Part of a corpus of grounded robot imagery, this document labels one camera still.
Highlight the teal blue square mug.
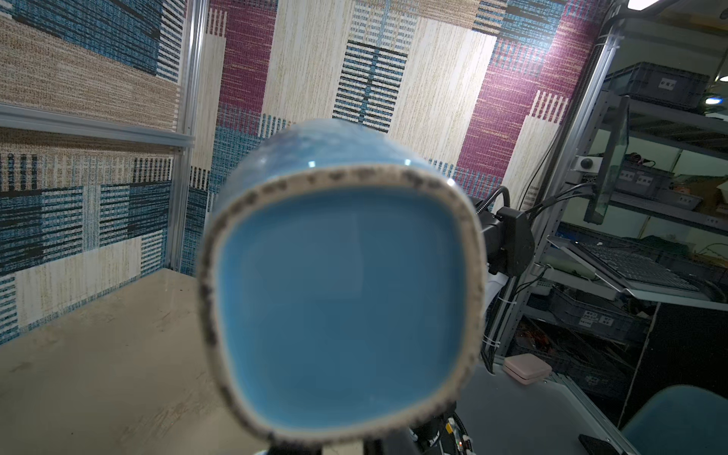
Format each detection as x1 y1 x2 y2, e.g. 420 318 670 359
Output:
196 119 488 447

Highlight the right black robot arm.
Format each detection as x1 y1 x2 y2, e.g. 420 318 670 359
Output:
476 186 535 373

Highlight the pink small box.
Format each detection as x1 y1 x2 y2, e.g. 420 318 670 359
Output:
502 354 553 385

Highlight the computer monitor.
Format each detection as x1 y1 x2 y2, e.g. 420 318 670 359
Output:
584 96 631 225

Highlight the black keyboard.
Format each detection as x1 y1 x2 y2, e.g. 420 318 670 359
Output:
574 243 699 292

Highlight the metal storage shelf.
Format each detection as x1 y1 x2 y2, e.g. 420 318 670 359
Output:
502 16 727 410

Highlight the dark storage crate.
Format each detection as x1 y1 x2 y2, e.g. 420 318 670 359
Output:
603 62 710 111

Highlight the teal chair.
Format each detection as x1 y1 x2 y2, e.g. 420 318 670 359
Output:
622 385 727 454

